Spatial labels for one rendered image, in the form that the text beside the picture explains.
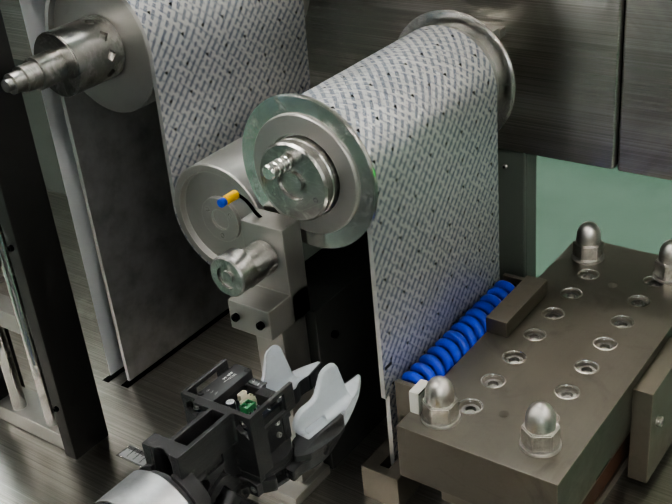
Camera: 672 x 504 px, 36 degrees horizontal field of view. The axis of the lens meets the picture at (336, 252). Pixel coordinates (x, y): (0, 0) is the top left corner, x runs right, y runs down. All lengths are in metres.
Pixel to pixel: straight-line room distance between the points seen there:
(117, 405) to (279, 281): 0.38
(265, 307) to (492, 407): 0.23
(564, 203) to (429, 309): 2.57
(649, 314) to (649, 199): 2.53
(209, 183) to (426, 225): 0.22
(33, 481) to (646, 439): 0.64
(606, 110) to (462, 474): 0.42
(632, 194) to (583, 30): 2.57
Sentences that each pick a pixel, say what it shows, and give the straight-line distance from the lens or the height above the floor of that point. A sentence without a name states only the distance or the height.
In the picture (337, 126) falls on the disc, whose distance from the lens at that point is 0.87.
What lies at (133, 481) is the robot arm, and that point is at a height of 1.15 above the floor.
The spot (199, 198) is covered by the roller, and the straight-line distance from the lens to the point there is 1.03.
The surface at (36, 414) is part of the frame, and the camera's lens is 1.24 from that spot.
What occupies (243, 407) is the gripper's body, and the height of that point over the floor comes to 1.16.
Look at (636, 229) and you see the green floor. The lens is 3.43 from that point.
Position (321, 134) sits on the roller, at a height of 1.29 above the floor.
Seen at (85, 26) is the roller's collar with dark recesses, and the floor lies 1.36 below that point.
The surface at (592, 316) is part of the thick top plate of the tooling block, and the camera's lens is 1.10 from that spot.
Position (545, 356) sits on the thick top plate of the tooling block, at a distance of 1.03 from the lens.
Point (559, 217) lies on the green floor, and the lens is 3.49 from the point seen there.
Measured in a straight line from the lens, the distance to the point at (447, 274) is 1.04.
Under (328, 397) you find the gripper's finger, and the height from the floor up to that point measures 1.12.
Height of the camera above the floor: 1.63
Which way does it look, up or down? 29 degrees down
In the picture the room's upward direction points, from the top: 6 degrees counter-clockwise
